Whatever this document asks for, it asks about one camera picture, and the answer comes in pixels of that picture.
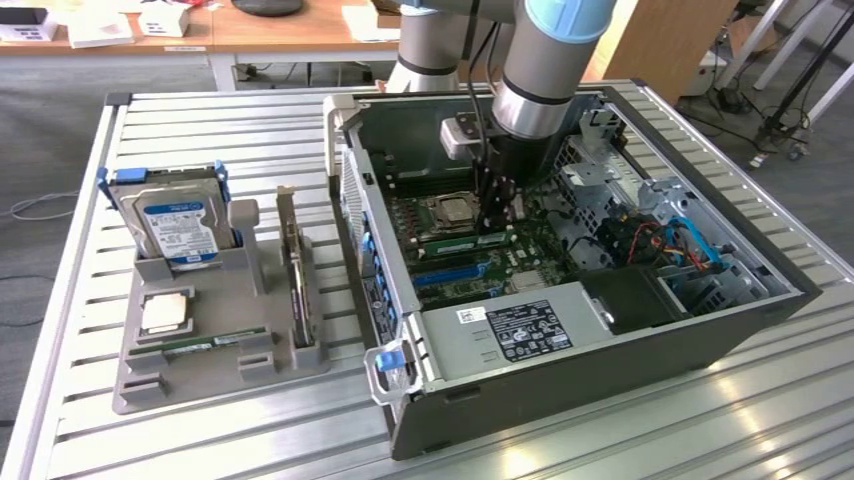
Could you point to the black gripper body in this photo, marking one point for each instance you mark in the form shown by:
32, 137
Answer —
521, 157

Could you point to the green RAM stick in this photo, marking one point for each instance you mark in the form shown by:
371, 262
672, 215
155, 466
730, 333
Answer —
194, 347
454, 246

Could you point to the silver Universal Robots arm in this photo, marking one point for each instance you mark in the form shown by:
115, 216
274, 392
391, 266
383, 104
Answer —
541, 65

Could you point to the installed silver CPU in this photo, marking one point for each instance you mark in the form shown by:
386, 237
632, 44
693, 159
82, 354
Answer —
459, 210

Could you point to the silver CPU in socket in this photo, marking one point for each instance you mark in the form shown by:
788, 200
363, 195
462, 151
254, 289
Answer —
437, 202

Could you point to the silver metal drive cage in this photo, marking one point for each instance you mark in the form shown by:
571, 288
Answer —
588, 205

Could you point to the green motherboard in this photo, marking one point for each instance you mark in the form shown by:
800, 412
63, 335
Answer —
541, 255

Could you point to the blue expansion slot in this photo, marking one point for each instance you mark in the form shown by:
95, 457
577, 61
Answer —
447, 275

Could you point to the silver finned heatsink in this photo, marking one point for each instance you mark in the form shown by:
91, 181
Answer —
530, 284

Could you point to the white device box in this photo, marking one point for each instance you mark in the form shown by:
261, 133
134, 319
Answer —
701, 80

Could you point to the grey power supply unit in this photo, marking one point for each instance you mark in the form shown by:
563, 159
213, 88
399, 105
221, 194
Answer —
461, 350

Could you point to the wooden cabinet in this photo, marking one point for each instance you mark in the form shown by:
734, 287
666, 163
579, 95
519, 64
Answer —
681, 45

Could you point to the black power adapter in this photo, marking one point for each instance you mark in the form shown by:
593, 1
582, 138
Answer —
730, 102

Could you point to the graphics card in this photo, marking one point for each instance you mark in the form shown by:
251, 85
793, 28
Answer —
298, 290

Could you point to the white paper sheets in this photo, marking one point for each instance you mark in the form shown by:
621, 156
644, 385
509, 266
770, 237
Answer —
367, 25

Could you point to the metal disk bay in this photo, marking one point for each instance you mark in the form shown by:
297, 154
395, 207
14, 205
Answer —
710, 295

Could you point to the brown cardboard box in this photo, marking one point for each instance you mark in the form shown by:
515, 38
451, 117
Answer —
386, 6

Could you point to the blue case release latch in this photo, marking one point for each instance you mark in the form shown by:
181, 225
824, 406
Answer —
389, 361

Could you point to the black wheeled stand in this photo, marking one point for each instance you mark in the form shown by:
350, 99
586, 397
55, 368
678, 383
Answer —
777, 122

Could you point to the open black PC case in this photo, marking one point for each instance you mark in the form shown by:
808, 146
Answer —
567, 400

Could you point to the wooden desk white legs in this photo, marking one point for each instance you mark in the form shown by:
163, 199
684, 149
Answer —
287, 30

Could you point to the grey parts rack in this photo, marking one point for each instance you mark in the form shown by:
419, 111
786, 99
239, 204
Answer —
221, 305

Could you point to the hard disk in blue caddy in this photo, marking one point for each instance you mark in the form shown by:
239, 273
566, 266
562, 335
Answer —
174, 225

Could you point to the dark round object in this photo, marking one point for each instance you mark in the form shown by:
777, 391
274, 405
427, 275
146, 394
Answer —
267, 7

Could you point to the spare silver CPU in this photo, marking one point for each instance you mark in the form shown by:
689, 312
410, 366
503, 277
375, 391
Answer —
166, 312

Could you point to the wooden desk with boxes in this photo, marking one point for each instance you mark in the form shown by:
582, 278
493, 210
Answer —
161, 42

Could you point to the white cardboard box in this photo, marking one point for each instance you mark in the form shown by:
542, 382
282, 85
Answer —
163, 22

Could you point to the black and white box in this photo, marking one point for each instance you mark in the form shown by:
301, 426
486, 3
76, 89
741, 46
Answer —
27, 30

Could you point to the white metal table frame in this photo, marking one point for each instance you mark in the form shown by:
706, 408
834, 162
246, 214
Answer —
788, 50

